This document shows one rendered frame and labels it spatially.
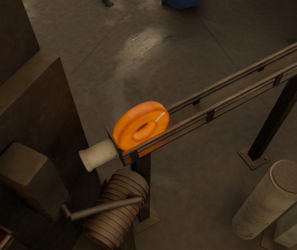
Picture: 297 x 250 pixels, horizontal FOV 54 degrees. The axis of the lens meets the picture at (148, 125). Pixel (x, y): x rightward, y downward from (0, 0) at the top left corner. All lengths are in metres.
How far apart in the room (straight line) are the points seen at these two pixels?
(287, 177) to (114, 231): 0.54
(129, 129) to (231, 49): 1.54
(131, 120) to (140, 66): 1.28
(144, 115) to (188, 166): 0.85
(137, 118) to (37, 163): 0.24
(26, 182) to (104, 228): 0.29
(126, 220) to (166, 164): 0.69
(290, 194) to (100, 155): 0.57
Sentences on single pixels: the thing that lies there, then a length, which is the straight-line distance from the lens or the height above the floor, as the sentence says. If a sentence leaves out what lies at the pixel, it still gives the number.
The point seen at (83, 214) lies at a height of 0.60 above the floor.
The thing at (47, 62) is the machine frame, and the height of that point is 0.87.
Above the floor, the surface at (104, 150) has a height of 0.70.
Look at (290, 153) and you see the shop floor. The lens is 1.71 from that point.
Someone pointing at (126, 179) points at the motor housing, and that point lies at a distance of 0.88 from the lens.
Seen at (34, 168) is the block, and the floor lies 0.80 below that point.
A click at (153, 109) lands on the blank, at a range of 0.70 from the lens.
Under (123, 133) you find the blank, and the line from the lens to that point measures 0.71.
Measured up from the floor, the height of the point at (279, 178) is 0.52.
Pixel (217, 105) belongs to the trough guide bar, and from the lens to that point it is 0.83.
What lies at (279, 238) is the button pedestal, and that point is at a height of 0.07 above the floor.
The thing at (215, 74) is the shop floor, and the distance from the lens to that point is 1.95.
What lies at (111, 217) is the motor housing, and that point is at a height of 0.53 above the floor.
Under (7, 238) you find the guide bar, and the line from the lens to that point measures 0.70.
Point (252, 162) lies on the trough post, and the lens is 1.59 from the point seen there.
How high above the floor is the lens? 1.33
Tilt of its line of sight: 55 degrees down
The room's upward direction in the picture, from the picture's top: straight up
